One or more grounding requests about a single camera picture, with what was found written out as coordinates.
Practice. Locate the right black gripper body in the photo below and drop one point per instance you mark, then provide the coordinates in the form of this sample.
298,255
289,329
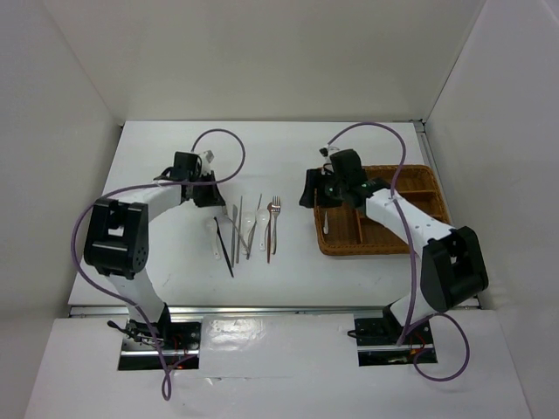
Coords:
335,187

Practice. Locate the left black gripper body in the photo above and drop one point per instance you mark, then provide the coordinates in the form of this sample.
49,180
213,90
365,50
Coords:
203,178

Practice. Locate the white ceramic spoon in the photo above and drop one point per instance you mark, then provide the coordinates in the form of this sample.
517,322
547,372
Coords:
211,228
248,222
263,219

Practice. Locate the silver knife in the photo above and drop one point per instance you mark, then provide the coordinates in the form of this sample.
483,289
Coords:
233,215

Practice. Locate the small silver fork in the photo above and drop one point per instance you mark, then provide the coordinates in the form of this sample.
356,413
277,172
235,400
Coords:
325,227

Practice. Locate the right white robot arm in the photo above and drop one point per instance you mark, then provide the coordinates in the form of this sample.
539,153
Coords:
447,266

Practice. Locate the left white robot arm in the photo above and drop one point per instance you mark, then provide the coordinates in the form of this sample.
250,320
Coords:
117,243

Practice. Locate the silver chopstick left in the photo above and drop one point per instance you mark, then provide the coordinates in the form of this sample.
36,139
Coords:
239,233

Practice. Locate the silver chopstick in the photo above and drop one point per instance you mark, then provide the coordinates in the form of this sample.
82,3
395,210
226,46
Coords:
239,233
253,231

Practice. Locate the wicker divided tray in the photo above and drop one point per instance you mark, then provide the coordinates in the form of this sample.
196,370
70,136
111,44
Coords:
352,234

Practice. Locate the silver chopstick right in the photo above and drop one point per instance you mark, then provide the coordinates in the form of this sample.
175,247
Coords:
253,231

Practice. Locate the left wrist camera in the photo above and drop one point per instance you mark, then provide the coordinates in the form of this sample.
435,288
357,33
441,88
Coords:
206,158

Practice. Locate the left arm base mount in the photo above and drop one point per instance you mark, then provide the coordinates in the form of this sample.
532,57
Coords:
180,347

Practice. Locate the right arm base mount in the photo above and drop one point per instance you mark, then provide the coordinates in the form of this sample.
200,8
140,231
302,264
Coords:
376,346

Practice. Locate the aluminium table rail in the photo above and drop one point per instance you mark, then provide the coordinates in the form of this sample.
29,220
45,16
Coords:
80,311

